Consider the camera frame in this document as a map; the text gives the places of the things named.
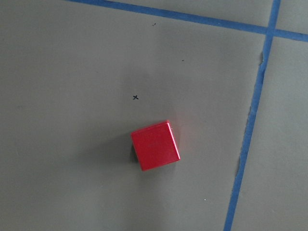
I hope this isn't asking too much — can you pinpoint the brown paper table cover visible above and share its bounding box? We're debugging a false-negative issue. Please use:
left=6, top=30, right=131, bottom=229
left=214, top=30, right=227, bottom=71
left=0, top=0, right=308, bottom=231

